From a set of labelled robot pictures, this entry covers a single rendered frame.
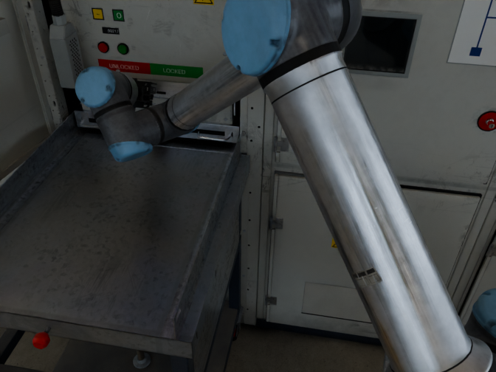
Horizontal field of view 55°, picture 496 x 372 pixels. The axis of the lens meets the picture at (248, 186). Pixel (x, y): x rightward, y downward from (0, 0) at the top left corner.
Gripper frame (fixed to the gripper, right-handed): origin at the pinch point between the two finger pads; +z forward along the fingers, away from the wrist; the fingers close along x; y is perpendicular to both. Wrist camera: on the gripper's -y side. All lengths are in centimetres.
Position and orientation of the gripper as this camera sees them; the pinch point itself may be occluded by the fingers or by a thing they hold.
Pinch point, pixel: (142, 96)
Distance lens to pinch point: 145.4
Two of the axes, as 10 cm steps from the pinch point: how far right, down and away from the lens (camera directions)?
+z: 1.4, -1.2, 9.8
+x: 1.0, -9.9, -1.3
